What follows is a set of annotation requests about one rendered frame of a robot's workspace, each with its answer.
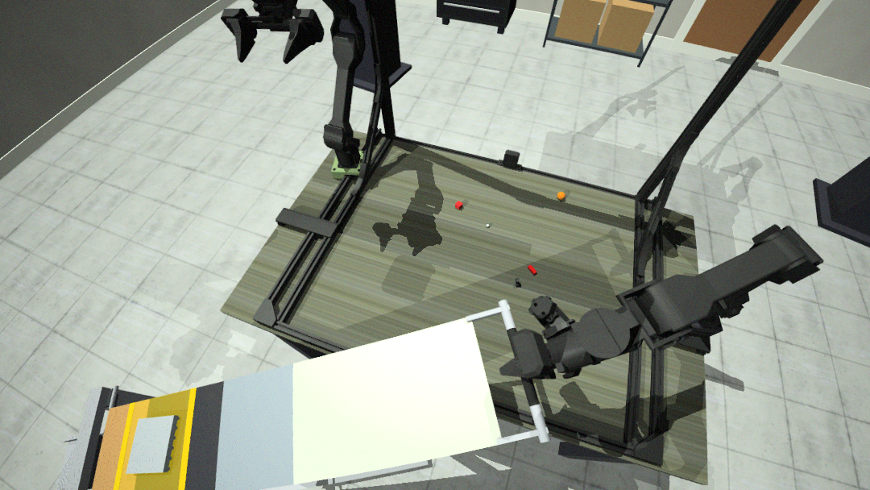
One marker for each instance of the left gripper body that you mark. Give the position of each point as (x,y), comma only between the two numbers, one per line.
(563,349)

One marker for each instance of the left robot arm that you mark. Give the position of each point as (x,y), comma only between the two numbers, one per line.
(667,308)

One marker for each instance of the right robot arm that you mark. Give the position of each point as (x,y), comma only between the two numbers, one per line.
(348,52)

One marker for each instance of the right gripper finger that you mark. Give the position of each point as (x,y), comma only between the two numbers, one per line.
(300,38)
(244,41)

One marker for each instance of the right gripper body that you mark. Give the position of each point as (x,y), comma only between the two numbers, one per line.
(279,20)

